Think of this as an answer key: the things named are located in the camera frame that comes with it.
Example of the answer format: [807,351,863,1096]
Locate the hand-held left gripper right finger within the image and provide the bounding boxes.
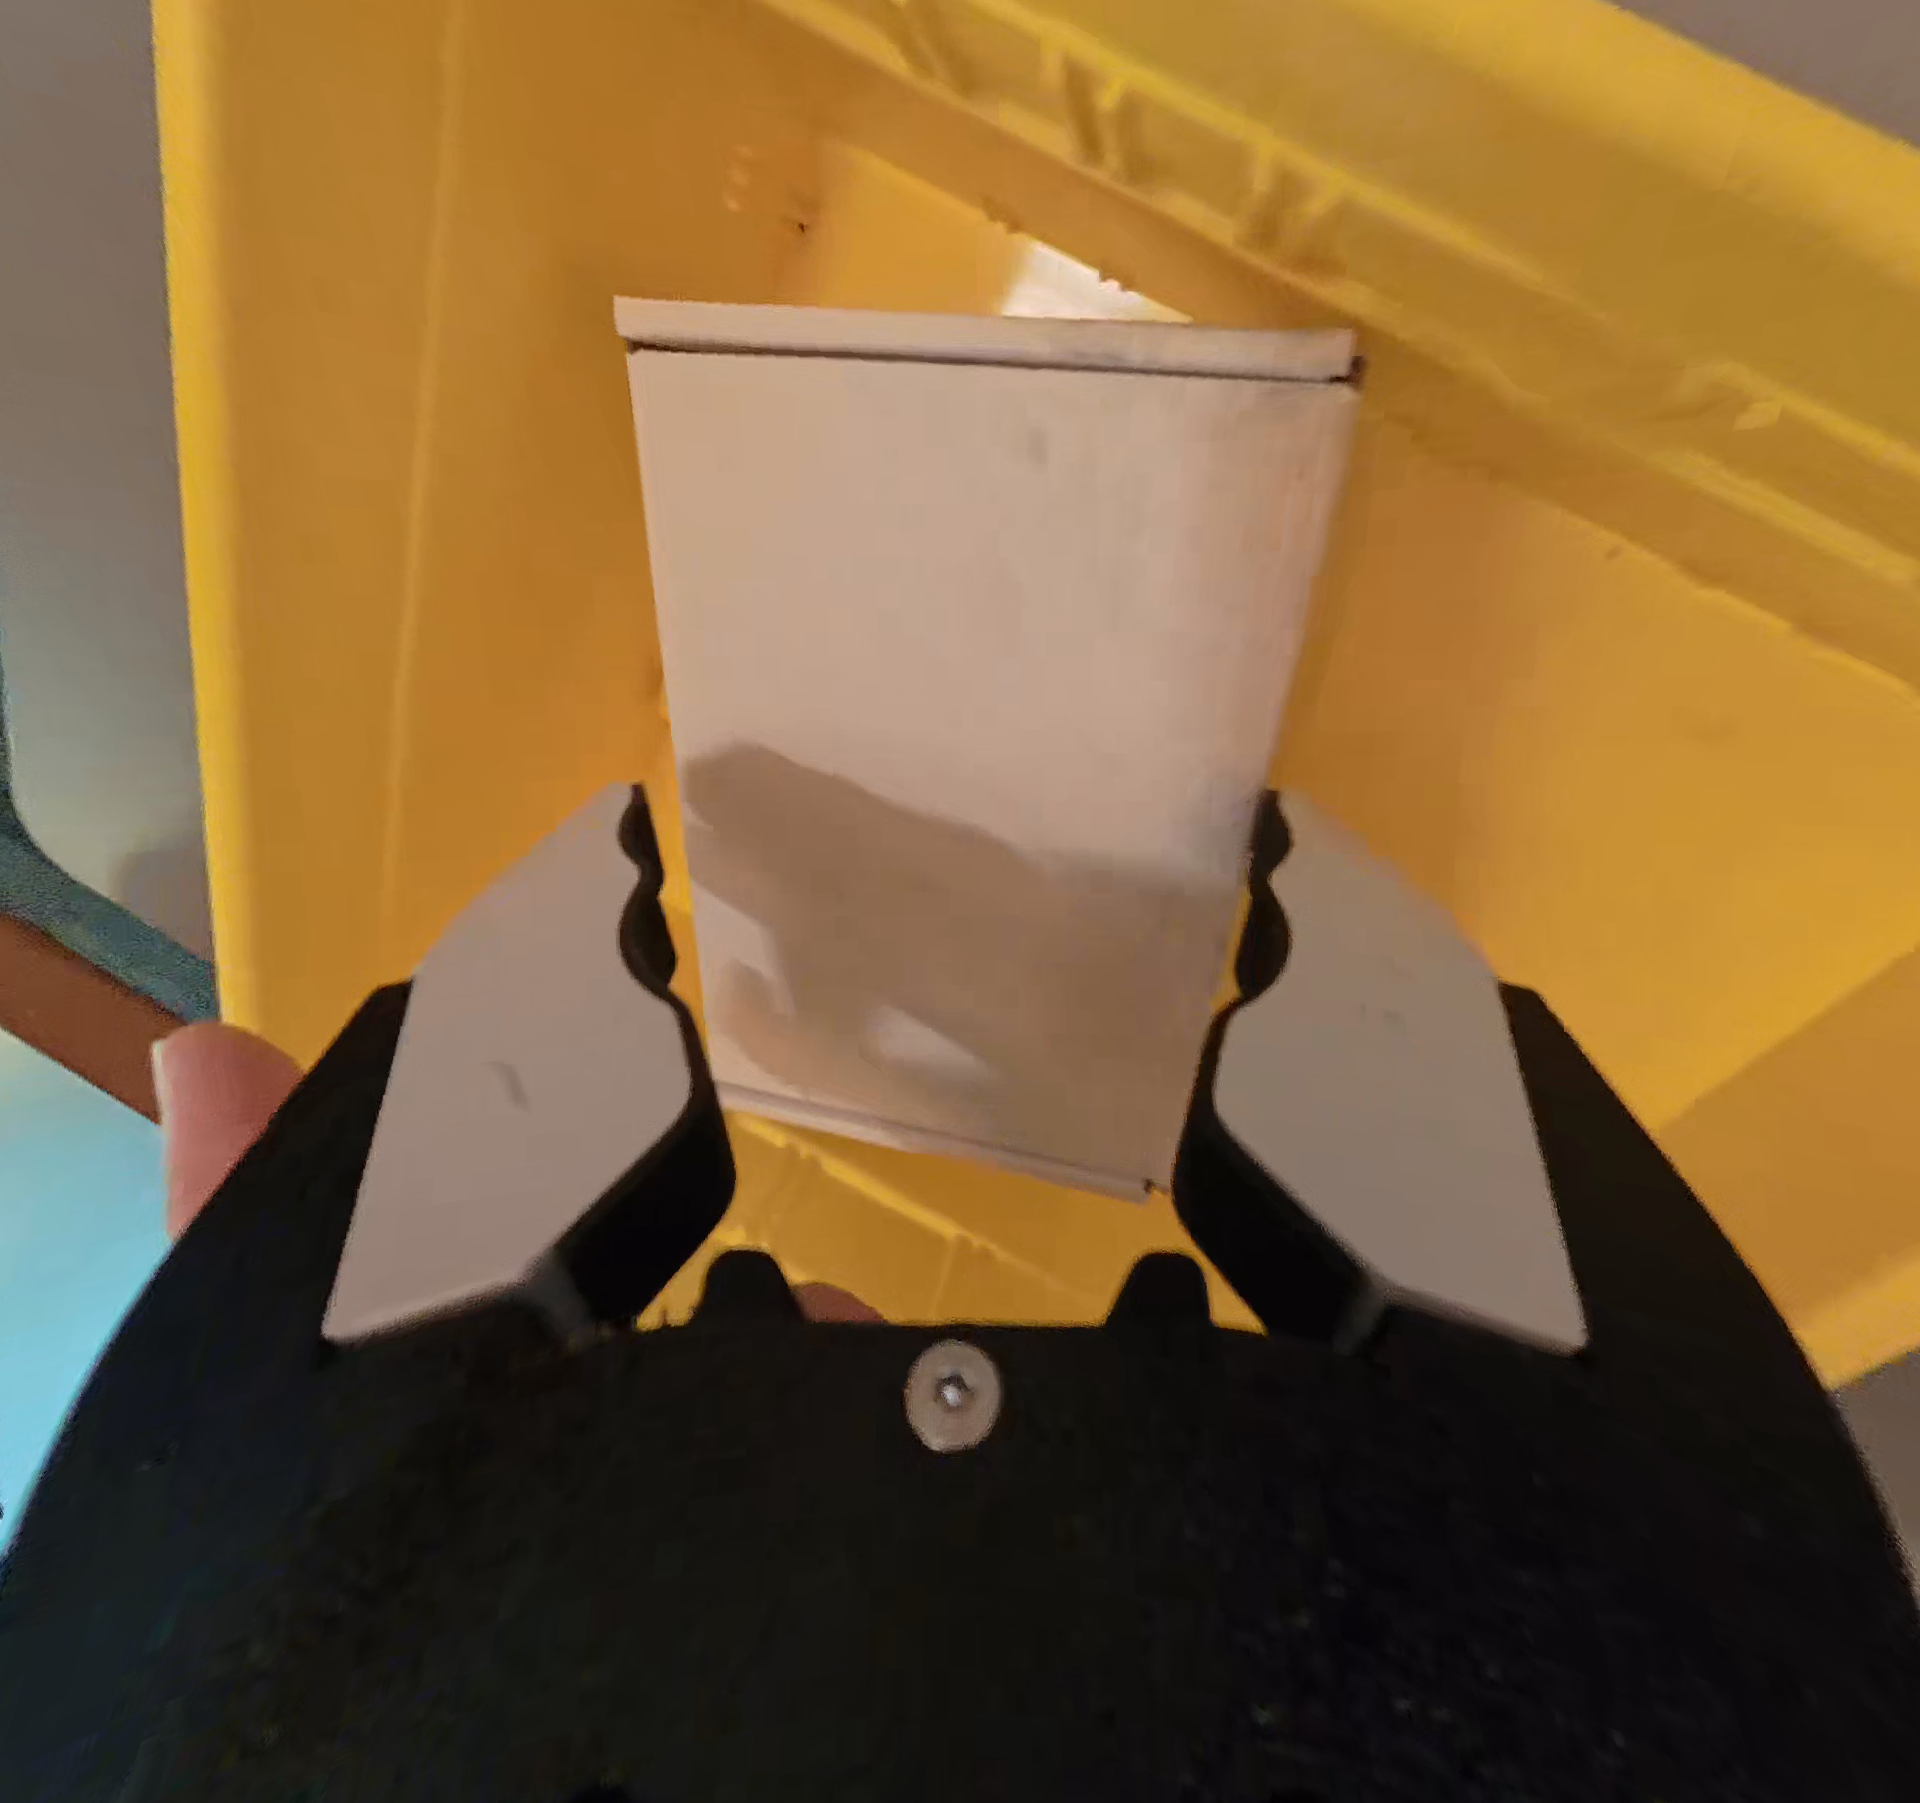
[1171,787,1592,1359]

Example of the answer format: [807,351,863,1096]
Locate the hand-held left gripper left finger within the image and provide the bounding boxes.
[321,783,740,1345]

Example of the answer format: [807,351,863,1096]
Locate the yellow plastic bin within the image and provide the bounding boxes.
[146,0,1920,1386]

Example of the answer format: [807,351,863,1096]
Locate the white cardboard mailer box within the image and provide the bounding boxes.
[613,296,1364,1202]

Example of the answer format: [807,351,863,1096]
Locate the person's left hand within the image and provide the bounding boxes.
[149,1020,309,1241]

